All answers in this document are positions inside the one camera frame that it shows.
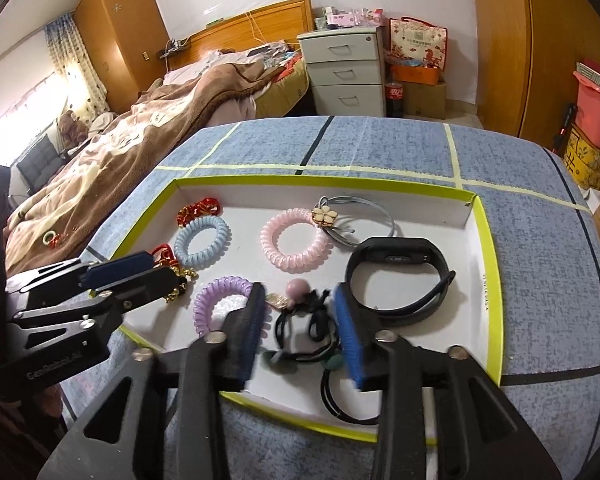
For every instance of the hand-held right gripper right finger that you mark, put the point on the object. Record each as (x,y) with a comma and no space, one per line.
(352,340)

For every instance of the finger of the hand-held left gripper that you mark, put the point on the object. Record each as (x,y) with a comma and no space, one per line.
(120,267)
(140,287)

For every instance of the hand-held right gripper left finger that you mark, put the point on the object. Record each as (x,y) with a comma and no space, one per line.
(247,350)

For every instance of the red ornament with gold bells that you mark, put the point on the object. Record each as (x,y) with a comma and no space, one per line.
(162,252)

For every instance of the white box with yellow rim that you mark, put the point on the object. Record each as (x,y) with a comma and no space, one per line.
(250,200)

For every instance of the black wristband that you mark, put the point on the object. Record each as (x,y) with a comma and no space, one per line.
(395,247)

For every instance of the brown blanket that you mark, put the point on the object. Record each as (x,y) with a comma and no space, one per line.
(130,145)

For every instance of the black chair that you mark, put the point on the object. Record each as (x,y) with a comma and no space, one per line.
(37,160)

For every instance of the brown teddy bear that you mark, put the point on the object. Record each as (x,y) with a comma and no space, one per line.
(70,127)

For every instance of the window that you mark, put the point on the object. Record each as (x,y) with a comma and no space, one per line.
(25,105)

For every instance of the pink bedsheet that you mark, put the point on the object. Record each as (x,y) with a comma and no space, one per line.
(235,112)

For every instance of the blue checked tablecloth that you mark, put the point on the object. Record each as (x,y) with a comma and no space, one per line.
(545,285)

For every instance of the patterned curtain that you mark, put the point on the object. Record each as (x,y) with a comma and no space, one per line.
(75,65)

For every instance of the dark bedside shelf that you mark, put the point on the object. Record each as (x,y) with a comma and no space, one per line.
(172,49)

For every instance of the tall orange wardrobe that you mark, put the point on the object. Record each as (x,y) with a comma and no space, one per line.
(120,35)

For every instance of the cola bottle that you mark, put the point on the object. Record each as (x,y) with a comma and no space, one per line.
(395,97)

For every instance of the small cardboard box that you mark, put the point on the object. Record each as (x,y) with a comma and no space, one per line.
(427,100)

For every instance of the pile of clothes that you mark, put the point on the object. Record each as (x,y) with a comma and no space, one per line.
(275,62)

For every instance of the grey drawer cabinet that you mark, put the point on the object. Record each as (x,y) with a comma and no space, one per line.
(347,72)

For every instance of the orange box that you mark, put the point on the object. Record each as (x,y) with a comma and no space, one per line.
(415,75)

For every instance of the wooden bed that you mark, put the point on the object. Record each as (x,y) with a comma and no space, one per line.
(275,20)

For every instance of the yellow patterned box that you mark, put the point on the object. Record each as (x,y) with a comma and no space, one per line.
(587,157)

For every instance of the red gift bag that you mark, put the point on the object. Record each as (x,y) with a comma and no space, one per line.
(420,40)

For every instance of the pile of pink packets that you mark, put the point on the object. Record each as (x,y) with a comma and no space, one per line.
(347,17)

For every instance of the pink plastic bin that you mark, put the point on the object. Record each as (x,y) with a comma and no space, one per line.
(597,105)

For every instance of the large wooden wardrobe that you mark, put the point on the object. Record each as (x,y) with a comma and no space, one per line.
(530,50)

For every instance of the striped gift box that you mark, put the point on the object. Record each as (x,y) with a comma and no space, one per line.
(592,71)

